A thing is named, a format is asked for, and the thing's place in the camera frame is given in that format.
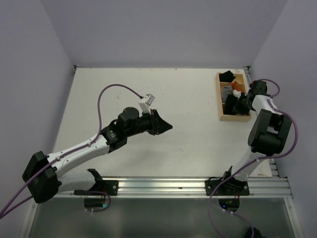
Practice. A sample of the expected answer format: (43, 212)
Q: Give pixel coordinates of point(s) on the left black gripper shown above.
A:
(158, 125)

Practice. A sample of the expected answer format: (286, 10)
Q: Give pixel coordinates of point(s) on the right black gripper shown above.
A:
(237, 107)

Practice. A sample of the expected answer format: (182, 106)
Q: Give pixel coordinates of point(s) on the black underwear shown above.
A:
(229, 105)

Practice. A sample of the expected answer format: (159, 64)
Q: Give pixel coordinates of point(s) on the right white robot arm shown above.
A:
(268, 135)

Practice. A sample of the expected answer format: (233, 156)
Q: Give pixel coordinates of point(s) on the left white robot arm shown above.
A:
(48, 175)

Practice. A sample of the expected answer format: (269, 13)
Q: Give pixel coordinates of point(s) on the white rolled cloth in tray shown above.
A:
(237, 93)

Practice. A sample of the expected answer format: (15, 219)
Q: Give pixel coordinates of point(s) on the orange rolled cloth in tray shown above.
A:
(238, 87)

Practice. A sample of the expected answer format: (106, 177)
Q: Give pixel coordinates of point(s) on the grey patterned rolled cloth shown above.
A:
(225, 92)

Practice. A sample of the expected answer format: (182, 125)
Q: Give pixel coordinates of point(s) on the wooden compartment organizer tray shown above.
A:
(241, 80)

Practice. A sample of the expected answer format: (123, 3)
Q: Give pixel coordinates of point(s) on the black rolled cloth in tray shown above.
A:
(227, 77)

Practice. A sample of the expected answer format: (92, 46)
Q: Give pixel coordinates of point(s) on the black object bottom right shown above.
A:
(253, 233)

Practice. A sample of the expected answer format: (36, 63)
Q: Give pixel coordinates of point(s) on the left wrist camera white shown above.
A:
(145, 103)

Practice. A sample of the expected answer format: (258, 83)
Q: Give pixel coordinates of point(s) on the aluminium mounting rail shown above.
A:
(179, 187)

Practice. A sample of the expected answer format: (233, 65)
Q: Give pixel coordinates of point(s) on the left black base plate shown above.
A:
(102, 187)

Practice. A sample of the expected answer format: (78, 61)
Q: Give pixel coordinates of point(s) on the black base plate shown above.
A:
(102, 187)
(231, 188)

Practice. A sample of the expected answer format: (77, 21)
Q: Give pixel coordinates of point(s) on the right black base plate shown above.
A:
(231, 188)

